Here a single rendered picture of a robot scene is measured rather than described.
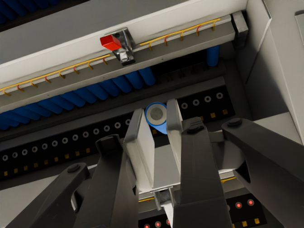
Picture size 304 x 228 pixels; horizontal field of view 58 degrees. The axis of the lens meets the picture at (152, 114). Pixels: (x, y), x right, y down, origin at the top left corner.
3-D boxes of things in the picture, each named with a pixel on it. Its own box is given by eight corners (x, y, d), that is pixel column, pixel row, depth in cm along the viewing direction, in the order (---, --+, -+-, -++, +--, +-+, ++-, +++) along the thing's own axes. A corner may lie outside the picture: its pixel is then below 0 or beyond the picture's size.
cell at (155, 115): (167, 138, 26) (156, 131, 19) (154, 125, 26) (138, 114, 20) (181, 124, 26) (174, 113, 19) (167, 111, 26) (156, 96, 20)
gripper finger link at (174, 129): (165, 129, 13) (180, 125, 13) (166, 100, 20) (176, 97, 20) (182, 182, 14) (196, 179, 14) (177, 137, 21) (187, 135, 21)
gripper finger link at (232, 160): (185, 151, 12) (254, 133, 11) (180, 120, 17) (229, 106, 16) (194, 182, 12) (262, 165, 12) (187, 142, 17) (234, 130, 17)
